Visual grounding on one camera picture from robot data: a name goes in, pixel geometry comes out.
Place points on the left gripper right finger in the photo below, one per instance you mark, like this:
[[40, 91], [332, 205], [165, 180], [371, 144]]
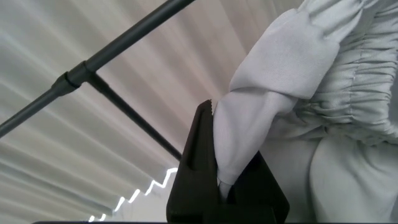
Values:
[[261, 196]]

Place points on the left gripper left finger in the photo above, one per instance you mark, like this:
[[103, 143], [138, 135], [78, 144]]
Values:
[[194, 180]]

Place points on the pale grey shorts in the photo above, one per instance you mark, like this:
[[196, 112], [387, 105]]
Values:
[[295, 62]]

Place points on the black clothes rack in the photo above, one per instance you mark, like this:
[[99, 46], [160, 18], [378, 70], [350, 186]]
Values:
[[124, 42]]

